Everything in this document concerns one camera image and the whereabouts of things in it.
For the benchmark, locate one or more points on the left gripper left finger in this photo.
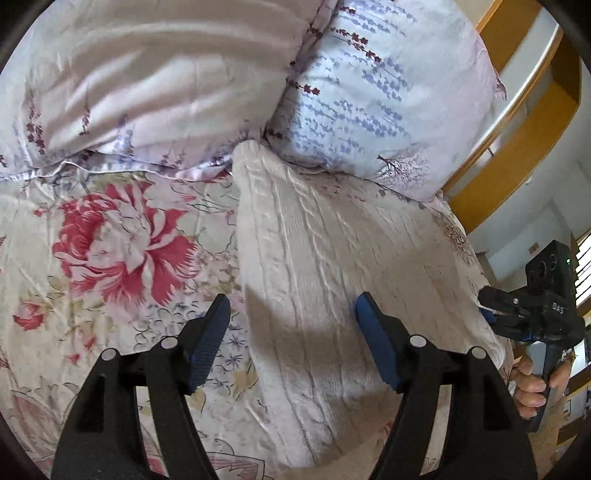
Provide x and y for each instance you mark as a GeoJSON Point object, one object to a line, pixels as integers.
{"type": "Point", "coordinates": [102, 437]}

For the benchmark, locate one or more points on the pink floral pillow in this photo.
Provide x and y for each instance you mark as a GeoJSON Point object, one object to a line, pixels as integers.
{"type": "Point", "coordinates": [169, 87]}

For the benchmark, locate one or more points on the blue lavender print pillow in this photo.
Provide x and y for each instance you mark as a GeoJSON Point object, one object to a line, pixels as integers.
{"type": "Point", "coordinates": [395, 92]}

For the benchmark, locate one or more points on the wooden headboard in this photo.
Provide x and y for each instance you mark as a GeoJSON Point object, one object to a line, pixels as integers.
{"type": "Point", "coordinates": [541, 72]}

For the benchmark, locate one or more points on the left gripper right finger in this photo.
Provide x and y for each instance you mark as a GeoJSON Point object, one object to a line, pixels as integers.
{"type": "Point", "coordinates": [485, 437]}

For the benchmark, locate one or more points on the person's right hand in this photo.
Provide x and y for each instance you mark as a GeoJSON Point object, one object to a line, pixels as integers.
{"type": "Point", "coordinates": [529, 390]}

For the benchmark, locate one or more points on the floral bed sheet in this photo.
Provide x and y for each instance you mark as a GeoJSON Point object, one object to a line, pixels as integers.
{"type": "Point", "coordinates": [90, 262]}

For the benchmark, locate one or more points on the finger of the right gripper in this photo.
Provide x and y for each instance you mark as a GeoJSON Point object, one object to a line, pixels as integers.
{"type": "Point", "coordinates": [507, 326]}
{"type": "Point", "coordinates": [497, 299]}

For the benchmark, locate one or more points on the beige cable-knit sweater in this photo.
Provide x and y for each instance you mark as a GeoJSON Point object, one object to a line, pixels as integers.
{"type": "Point", "coordinates": [309, 244]}

